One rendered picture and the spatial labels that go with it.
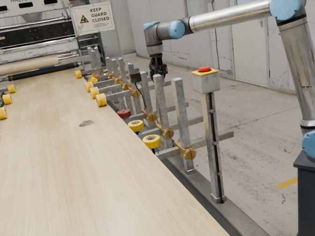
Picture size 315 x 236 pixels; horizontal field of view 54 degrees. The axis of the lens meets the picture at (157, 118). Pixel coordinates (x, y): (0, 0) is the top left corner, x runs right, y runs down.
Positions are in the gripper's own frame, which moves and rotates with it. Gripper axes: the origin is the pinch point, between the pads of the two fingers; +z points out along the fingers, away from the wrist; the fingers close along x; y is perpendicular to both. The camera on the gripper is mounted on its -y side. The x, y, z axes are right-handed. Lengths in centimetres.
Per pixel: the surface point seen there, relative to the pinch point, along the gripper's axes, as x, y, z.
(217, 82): -5, 76, -17
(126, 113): -21.4, -3.6, 11.2
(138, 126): -22.0, 21.5, 11.5
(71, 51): -26, -241, -9
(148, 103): -8.0, -1.7, 8.1
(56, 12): 9, -872, -77
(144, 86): -8.5, -1.8, -2.3
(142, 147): -29, 48, 11
